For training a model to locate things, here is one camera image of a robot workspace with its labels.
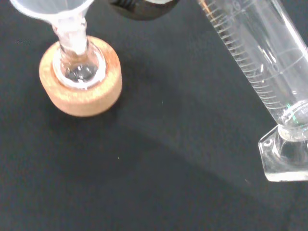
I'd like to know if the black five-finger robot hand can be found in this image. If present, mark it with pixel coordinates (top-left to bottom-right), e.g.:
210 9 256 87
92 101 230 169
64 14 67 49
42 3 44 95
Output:
109 0 180 21

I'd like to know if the clear plastic funnel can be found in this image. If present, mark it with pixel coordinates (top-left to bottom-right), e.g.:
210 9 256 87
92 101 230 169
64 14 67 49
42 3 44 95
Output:
9 0 95 56

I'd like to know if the clear round-bottom glass flask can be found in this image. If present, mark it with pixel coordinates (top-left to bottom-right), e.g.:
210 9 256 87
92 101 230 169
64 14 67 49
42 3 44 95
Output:
51 16 104 91

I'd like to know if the black table cloth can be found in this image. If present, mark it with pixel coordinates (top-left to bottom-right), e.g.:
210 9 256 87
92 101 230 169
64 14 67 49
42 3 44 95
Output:
0 0 308 231

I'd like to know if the cork ring stand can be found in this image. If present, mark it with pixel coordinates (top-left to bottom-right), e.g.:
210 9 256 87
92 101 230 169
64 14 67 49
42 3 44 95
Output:
38 35 123 118

